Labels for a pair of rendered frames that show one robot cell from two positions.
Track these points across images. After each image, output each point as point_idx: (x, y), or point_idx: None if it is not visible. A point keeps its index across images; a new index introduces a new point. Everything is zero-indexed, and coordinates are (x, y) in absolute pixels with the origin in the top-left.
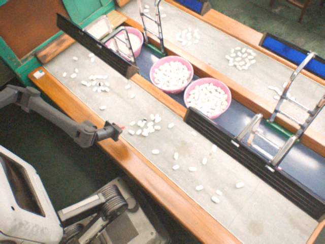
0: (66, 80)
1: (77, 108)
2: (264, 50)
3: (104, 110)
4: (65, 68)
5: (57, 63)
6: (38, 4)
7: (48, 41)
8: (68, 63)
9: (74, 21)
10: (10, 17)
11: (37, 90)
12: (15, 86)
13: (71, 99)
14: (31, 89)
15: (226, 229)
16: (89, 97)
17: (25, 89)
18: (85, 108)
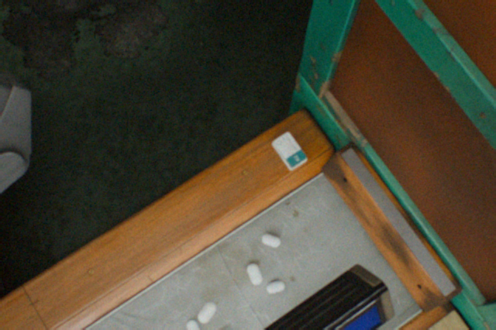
0: (247, 246)
1: (92, 284)
2: None
3: None
4: (305, 245)
5: (339, 214)
6: (484, 194)
7: (398, 197)
8: (325, 257)
9: (487, 312)
10: (405, 78)
11: (1, 188)
12: (27, 112)
13: (140, 262)
14: (3, 170)
15: None
16: (141, 324)
17: (19, 145)
18: (84, 311)
